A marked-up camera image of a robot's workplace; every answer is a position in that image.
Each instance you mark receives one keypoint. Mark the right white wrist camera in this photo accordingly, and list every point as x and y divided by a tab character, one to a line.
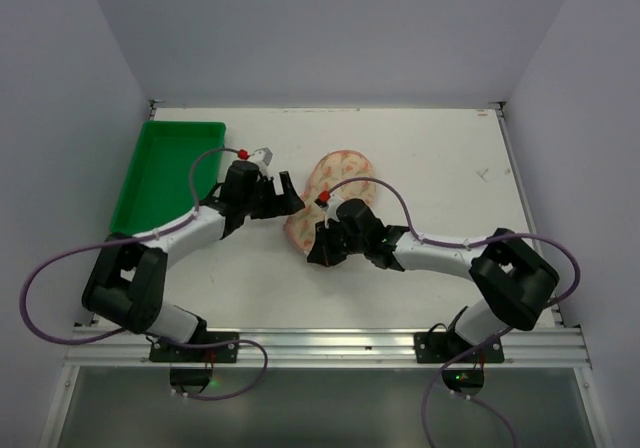
329	203

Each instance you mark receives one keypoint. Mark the aluminium mounting rail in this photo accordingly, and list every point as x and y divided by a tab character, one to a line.
355	348

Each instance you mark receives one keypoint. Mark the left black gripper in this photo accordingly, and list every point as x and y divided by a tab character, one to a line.
270	198

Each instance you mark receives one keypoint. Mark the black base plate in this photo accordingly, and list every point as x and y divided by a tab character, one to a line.
209	347
438	347

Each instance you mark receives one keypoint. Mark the green plastic tray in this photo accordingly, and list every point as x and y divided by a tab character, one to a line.
156	189

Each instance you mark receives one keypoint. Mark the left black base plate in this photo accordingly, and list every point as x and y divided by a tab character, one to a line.
209	347

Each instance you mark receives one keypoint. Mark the floral laundry bag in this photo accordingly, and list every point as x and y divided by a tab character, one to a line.
329	171

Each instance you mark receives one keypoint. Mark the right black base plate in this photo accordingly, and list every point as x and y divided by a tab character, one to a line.
438	347

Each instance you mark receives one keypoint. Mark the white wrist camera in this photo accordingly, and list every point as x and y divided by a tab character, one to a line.
329	203
262	158

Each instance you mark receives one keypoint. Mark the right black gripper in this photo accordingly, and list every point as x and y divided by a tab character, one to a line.
332	240

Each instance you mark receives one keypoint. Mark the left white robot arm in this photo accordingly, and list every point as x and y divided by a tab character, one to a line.
127	283

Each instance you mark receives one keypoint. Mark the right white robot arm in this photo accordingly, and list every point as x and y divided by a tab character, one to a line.
515	282

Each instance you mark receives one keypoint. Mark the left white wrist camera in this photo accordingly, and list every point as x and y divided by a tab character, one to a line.
262	158

